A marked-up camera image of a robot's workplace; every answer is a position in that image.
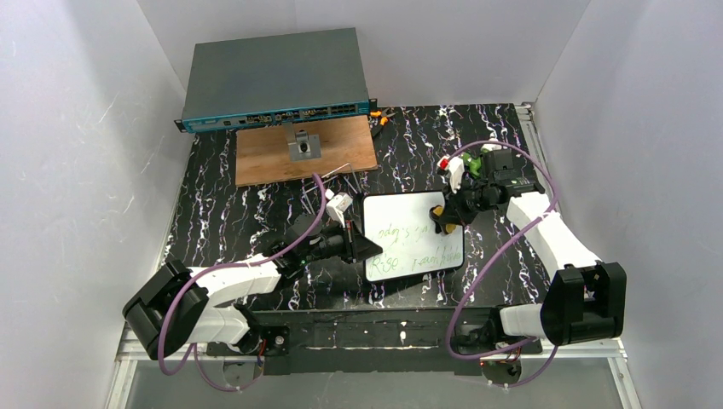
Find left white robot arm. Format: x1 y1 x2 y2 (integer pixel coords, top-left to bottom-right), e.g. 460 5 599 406
122 215 383 360

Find white whiteboard black frame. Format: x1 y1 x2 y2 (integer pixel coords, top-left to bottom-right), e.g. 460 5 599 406
362 191 465 282

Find grey metal stand bracket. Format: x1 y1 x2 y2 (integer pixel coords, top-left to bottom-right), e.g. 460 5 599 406
283 123 321 162

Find green white marker tool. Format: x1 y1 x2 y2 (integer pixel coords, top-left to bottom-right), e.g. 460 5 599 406
460 144 503 178

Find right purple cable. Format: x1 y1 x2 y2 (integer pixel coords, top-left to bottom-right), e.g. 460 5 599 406
444 140 561 389

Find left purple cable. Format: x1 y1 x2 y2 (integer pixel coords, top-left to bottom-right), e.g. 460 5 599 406
157 171 330 394

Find yellow black whiteboard eraser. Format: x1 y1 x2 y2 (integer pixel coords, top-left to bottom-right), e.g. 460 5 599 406
429 205 460 235

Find brown wooden board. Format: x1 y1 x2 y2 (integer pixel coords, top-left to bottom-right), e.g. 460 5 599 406
234 116 378 187

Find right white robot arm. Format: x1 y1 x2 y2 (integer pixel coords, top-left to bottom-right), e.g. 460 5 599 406
429 143 627 354

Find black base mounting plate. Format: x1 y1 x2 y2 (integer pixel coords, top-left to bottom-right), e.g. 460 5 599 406
204 304 543 377

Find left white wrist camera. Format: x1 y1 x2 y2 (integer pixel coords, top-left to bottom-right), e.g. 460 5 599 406
325 189 353 226

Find grey network switch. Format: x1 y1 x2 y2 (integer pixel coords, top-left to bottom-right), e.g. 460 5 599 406
176 28 376 134

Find purple cable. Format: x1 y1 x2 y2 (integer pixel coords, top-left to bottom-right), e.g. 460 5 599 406
444 140 561 389
157 171 330 394

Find aluminium rail frame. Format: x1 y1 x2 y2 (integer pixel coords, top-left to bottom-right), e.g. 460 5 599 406
104 101 642 409

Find orange handled pliers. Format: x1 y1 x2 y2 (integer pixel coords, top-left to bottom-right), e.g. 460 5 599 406
370 108 396 139

